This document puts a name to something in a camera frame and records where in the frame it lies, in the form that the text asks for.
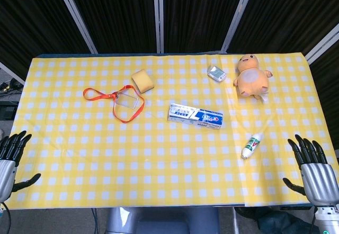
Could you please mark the orange plush toy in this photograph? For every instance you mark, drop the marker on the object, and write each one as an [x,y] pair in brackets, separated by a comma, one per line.
[250,76]

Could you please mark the small white green tube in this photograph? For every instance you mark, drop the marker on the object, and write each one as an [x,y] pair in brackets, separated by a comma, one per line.
[251,145]

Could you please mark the grey robot torso base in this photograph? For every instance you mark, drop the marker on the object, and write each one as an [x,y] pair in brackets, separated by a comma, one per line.
[159,220]

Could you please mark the yellow white checkered tablecloth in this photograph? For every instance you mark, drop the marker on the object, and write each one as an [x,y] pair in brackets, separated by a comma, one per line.
[148,160]

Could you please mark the white blue toothpaste box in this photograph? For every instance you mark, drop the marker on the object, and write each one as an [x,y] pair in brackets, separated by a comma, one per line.
[195,116]

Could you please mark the silver foil packet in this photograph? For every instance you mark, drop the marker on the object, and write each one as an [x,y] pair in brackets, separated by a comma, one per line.
[216,72]

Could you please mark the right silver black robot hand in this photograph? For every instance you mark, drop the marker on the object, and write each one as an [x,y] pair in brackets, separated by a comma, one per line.
[316,175]

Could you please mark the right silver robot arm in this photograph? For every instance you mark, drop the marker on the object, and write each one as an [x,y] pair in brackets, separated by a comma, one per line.
[327,219]

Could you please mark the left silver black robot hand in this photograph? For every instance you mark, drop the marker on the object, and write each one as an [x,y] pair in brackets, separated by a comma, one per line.
[6,165]

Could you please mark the yellow sponge block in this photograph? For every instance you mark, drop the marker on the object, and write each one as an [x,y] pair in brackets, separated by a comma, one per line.
[143,81]

